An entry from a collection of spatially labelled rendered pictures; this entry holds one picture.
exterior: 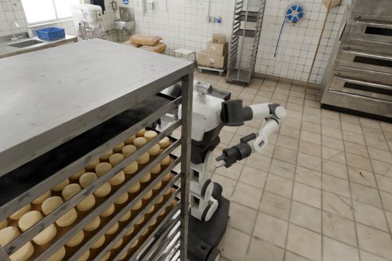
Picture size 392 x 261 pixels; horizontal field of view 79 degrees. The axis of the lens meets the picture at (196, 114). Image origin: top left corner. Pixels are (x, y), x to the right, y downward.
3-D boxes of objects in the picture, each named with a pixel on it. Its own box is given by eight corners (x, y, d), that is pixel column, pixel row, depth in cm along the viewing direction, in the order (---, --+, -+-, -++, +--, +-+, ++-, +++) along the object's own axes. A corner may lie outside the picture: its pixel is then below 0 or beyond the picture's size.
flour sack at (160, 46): (154, 56, 540) (154, 49, 532) (137, 53, 551) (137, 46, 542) (167, 48, 599) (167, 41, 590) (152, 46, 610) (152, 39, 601)
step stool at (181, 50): (198, 67, 599) (198, 49, 576) (188, 73, 566) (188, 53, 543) (183, 64, 619) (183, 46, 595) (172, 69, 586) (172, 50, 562)
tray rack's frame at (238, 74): (232, 72, 570) (242, -12, 478) (254, 76, 555) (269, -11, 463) (225, 81, 518) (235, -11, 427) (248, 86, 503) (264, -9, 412)
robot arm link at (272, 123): (261, 138, 149) (279, 119, 155) (271, 138, 139) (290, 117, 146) (250, 126, 147) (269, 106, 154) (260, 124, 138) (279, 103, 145)
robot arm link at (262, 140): (248, 152, 142) (262, 137, 147) (258, 154, 134) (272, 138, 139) (242, 144, 140) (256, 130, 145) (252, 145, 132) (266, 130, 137)
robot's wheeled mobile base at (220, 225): (195, 191, 258) (196, 169, 241) (239, 215, 235) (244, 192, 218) (156, 239, 212) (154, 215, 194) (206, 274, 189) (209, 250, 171)
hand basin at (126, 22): (147, 42, 644) (144, -3, 589) (139, 45, 614) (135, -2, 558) (118, 37, 677) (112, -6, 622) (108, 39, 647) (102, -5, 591)
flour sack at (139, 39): (128, 43, 569) (127, 36, 560) (136, 39, 603) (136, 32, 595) (155, 47, 551) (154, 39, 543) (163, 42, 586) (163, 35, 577)
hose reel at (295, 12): (294, 59, 511) (308, 2, 455) (293, 60, 498) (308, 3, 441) (274, 55, 525) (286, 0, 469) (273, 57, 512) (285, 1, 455)
